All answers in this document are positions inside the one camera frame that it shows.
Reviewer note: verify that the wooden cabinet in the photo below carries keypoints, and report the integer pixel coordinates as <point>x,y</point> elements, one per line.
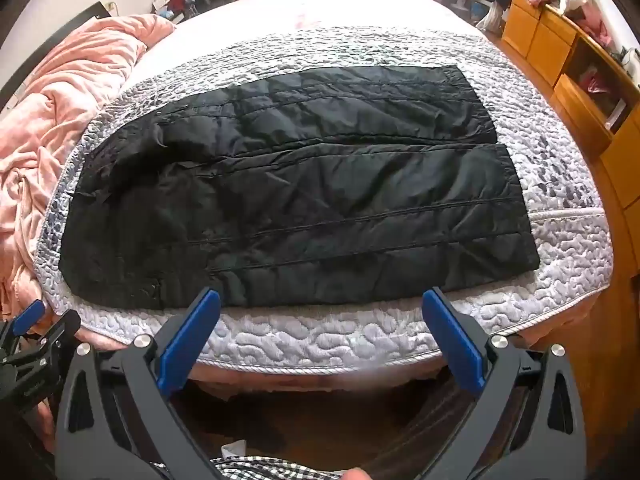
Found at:
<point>545,40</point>

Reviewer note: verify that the grey quilted bed cover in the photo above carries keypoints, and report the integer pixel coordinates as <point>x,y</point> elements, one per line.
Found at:
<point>350,332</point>

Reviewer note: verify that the pink cloth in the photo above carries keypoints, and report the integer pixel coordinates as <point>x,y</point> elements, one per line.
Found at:
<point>595,82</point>

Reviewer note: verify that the dark headboard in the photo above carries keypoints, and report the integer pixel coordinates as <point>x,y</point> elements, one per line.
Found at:
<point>35,50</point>

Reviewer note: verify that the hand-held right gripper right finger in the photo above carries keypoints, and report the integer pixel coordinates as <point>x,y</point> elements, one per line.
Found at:
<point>455,340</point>

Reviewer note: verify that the bedside table clutter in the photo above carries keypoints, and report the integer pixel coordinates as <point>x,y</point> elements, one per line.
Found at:
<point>177,2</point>

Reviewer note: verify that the pink fleece blanket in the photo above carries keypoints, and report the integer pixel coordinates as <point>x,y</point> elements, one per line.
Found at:
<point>50,110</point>

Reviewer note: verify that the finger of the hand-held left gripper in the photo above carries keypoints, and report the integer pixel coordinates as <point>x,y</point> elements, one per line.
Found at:
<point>57,332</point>
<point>27,317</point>

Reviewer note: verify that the black quilted pants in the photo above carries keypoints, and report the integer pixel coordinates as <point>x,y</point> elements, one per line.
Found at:
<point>300,195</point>

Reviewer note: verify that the pale pink bed sheet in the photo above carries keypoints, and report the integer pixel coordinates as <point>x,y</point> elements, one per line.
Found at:
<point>350,10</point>

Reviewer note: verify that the white bag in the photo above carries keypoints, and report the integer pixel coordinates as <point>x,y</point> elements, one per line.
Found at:
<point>492,16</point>

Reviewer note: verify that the pink bed skirt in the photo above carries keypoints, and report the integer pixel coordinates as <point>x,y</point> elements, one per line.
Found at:
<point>300,385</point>

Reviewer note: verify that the person's right hand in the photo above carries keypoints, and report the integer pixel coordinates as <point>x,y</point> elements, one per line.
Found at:
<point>357,475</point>

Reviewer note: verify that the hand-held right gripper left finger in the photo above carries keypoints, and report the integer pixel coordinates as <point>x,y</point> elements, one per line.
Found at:
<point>187,340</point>

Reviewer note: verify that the checked shirt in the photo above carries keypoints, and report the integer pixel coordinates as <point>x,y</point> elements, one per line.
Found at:
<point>280,466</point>

